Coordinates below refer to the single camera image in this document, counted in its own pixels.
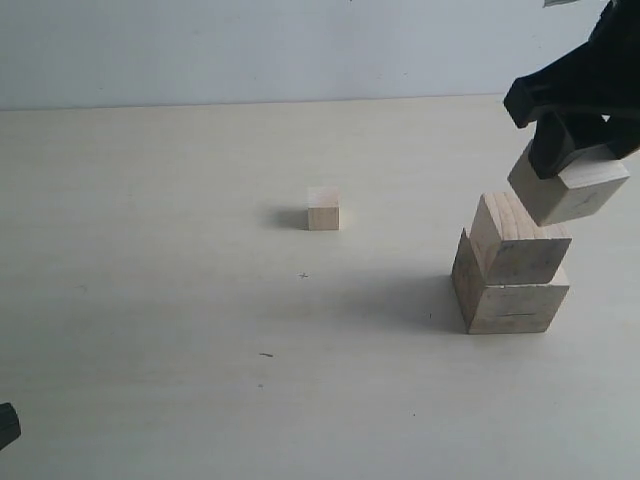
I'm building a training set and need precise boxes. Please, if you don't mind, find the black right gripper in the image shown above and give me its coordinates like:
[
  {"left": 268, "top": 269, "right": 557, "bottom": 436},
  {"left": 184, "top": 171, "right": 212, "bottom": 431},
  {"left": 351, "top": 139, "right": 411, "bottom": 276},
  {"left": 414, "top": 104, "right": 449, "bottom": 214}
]
[{"left": 504, "top": 1, "right": 639, "bottom": 178}]

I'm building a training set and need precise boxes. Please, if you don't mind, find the medium-small wooden cube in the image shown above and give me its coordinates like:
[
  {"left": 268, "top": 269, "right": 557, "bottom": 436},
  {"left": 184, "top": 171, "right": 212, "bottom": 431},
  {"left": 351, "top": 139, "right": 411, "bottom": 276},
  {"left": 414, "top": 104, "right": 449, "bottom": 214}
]
[{"left": 507, "top": 142, "right": 630, "bottom": 226}]

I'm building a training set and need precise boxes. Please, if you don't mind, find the medium-large wooden cube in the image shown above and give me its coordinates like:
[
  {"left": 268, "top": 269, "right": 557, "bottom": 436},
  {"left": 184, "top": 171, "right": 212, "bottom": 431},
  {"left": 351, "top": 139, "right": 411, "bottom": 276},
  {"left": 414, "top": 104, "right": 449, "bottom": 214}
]
[{"left": 469, "top": 192, "right": 572, "bottom": 285}]

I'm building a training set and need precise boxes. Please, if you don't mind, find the largest wooden cube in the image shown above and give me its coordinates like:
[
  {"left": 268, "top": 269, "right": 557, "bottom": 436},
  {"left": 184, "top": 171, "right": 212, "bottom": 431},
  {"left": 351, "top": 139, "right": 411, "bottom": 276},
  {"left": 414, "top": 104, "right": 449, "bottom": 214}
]
[{"left": 451, "top": 231, "right": 570, "bottom": 335}]

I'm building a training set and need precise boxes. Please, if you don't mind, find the smallest wooden cube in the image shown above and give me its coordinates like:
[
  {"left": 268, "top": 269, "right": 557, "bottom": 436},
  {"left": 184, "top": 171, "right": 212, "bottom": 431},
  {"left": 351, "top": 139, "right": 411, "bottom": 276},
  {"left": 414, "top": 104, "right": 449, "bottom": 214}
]
[{"left": 307, "top": 187, "right": 340, "bottom": 231}]

